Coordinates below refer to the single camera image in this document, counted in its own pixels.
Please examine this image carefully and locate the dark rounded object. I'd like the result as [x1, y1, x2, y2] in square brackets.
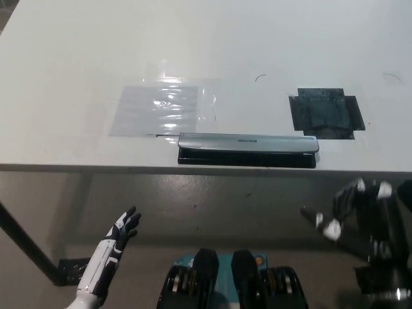
[397, 180, 412, 210]

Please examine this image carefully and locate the grey translucent plastic sheet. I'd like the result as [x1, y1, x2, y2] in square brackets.
[109, 84, 200, 138]

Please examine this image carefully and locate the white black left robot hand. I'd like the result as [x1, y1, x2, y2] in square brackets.
[77, 206, 142, 296]

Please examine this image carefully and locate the clear glossy tape patch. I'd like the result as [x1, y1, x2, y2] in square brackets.
[141, 59, 223, 124]

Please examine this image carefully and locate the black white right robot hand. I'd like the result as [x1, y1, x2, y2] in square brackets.
[299, 178, 395, 241]

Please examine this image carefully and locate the black tape patch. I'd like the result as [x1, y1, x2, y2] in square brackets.
[288, 87, 367, 140]

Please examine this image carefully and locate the black table foot plate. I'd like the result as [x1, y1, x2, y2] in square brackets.
[57, 257, 91, 286]

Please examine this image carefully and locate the black metal table leg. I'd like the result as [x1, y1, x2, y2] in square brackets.
[0, 199, 62, 286]

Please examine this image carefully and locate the silver black heat sealer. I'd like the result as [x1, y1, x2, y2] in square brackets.
[177, 132, 321, 169]

